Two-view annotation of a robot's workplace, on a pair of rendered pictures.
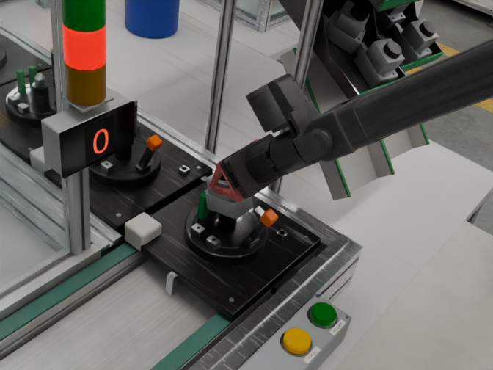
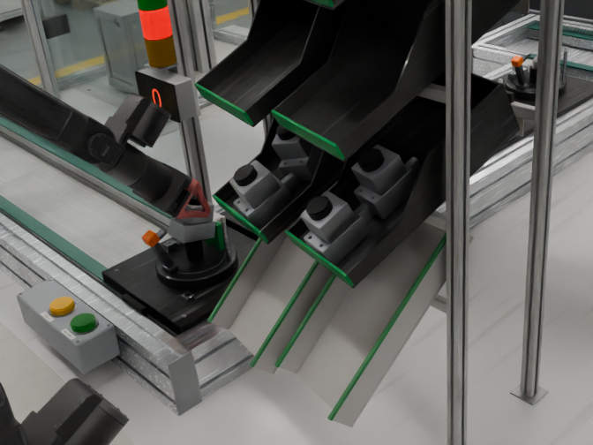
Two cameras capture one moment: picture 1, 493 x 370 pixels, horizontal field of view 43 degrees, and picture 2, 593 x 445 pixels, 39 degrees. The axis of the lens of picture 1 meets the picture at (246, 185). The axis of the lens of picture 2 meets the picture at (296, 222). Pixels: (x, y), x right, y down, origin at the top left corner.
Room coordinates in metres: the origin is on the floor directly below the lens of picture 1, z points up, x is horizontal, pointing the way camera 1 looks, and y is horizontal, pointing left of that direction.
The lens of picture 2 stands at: (1.30, -1.08, 1.73)
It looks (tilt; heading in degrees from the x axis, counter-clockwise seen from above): 30 degrees down; 108
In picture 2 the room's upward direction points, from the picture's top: 6 degrees counter-clockwise
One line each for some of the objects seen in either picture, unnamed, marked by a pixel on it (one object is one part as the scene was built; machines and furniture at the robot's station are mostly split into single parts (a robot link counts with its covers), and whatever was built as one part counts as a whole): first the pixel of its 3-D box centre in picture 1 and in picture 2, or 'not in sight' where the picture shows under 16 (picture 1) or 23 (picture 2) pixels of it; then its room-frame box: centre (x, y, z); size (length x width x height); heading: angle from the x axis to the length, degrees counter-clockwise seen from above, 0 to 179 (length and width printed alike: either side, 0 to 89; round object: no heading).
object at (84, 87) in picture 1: (85, 78); (161, 49); (0.67, 0.22, 1.28); 0.05 x 0.05 x 0.05
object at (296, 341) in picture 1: (296, 342); (63, 307); (0.57, -0.11, 0.96); 0.04 x 0.04 x 0.02
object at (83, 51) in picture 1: (84, 42); (155, 21); (0.67, 0.22, 1.33); 0.05 x 0.05 x 0.05
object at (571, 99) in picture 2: not in sight; (536, 71); (1.30, 0.85, 1.01); 0.24 x 0.24 x 0.13; 57
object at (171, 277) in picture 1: (172, 283); not in sight; (0.66, 0.09, 0.95); 0.01 x 0.01 x 0.04; 57
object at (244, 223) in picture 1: (226, 230); (196, 261); (0.76, 0.02, 0.98); 0.14 x 0.14 x 0.02
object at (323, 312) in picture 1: (322, 316); (84, 325); (0.63, -0.15, 0.96); 0.04 x 0.04 x 0.02
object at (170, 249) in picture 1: (224, 238); (198, 271); (0.76, 0.02, 0.96); 0.24 x 0.24 x 0.02; 57
